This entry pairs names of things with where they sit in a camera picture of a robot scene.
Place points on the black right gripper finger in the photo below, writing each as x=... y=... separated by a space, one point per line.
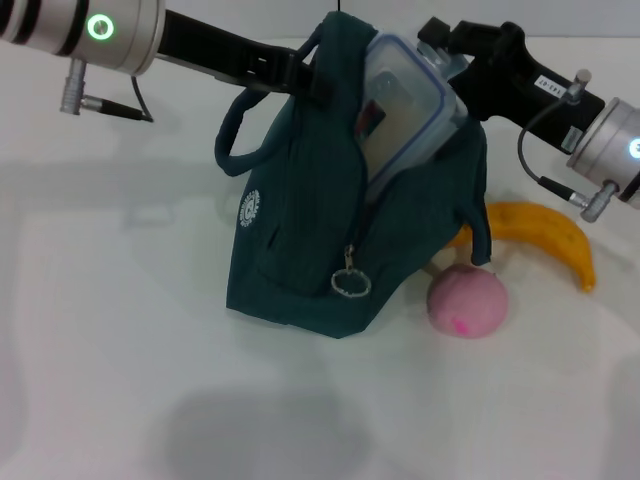
x=450 y=35
x=470 y=87

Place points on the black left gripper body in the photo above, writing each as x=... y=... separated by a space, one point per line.
x=220 y=55

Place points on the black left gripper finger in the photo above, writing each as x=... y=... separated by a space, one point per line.
x=315 y=85

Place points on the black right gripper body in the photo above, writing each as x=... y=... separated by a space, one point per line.
x=520 y=85

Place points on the clear plastic food container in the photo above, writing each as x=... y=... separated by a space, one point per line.
x=405 y=115

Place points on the dark teal fabric bag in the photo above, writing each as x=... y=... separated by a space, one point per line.
x=300 y=210

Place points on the yellow banana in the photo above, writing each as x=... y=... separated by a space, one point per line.
x=545 y=230

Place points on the pink peach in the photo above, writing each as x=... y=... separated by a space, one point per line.
x=467 y=302

